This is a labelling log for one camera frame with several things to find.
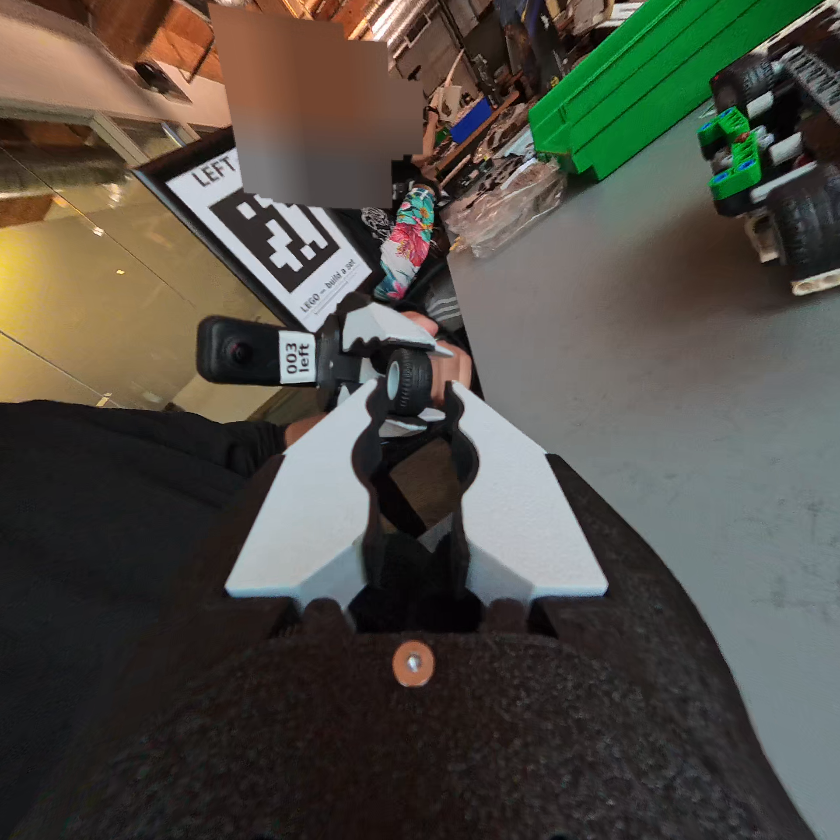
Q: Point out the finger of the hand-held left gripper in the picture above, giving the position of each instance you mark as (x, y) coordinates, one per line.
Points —
(387, 325)
(410, 423)

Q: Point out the small blue crate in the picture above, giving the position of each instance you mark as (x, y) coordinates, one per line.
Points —
(472, 121)

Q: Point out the black round device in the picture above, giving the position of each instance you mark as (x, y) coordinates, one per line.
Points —
(161, 79)

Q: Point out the clear plastic bag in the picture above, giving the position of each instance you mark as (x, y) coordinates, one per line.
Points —
(512, 203)

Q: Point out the person's left hand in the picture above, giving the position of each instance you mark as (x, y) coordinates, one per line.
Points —
(456, 371)

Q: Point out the black green lego truck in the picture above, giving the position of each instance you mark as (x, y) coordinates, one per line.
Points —
(807, 223)

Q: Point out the printed marker sign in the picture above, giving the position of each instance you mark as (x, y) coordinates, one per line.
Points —
(308, 262)

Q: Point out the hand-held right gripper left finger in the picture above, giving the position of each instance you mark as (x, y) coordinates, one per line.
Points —
(308, 512)

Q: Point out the small black lego wheel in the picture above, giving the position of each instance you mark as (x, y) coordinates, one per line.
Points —
(413, 380)

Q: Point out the green plastic bin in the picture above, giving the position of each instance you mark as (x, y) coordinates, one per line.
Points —
(623, 85)

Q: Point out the cluttered wooden table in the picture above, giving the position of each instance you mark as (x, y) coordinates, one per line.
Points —
(489, 148)

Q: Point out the person's black clothing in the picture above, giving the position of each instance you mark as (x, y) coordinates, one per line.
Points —
(98, 558)

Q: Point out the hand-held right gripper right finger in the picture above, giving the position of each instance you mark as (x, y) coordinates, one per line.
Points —
(525, 518)

